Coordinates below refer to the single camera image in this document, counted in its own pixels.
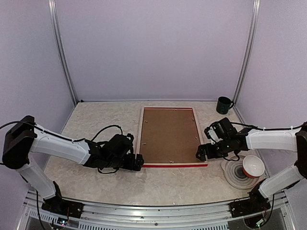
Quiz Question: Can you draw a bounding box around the clear glass plate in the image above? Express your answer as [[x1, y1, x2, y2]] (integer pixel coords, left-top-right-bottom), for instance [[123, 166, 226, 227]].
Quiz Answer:
[[221, 158, 265, 190]]

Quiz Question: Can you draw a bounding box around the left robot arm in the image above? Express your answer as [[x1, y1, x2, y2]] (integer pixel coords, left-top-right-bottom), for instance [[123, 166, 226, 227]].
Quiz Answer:
[[2, 115, 144, 213]]

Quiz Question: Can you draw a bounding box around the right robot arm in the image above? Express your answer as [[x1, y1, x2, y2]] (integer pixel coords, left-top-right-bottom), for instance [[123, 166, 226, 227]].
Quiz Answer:
[[196, 118, 307, 216]]

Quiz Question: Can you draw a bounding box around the aluminium post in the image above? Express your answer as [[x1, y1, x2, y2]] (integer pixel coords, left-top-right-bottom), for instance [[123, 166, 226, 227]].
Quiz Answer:
[[233, 0, 260, 104], [48, 0, 78, 106]]

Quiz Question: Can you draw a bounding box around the right aluminium post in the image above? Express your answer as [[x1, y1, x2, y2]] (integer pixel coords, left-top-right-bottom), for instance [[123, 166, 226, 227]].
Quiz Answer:
[[233, 0, 260, 104]]

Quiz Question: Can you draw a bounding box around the front aluminium rail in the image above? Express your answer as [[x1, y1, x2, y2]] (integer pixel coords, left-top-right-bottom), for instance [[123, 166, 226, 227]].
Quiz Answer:
[[24, 190, 288, 230]]

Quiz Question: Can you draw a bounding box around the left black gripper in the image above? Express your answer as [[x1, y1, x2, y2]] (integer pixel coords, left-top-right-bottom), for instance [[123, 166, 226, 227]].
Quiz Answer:
[[106, 153, 144, 172]]

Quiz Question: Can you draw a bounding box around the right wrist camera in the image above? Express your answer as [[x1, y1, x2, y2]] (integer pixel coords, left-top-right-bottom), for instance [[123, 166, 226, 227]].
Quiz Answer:
[[204, 127, 219, 142]]

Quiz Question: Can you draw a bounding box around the dark green mug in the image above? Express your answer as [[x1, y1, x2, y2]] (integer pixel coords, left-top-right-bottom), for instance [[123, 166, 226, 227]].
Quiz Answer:
[[216, 96, 234, 115]]

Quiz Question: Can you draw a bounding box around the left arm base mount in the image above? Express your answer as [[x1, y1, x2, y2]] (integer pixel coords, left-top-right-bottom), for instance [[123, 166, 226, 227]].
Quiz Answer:
[[42, 200, 84, 219]]

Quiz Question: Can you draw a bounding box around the left aluminium post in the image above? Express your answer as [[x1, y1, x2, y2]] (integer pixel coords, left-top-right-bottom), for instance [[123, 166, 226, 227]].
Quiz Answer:
[[48, 0, 78, 106]]

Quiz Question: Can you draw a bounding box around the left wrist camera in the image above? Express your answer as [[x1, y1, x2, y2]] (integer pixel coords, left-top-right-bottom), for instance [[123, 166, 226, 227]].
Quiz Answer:
[[126, 133, 134, 142]]

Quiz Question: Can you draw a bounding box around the brown backing board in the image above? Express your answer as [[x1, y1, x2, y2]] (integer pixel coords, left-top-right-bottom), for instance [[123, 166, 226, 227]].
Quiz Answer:
[[140, 108, 201, 164]]

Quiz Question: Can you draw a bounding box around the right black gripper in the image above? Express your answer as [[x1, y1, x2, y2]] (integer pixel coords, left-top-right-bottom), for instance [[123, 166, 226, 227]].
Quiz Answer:
[[196, 138, 232, 161]]

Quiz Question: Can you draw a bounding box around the white orange bowl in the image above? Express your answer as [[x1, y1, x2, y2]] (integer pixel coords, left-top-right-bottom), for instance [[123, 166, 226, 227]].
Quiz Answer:
[[242, 155, 265, 178]]

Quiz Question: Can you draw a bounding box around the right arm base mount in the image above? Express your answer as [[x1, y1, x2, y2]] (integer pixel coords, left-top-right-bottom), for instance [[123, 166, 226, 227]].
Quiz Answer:
[[229, 199, 271, 218]]

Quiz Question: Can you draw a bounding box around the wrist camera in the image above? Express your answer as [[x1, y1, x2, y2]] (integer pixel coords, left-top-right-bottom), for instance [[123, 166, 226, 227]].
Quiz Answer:
[[204, 127, 219, 142], [126, 133, 134, 142]]

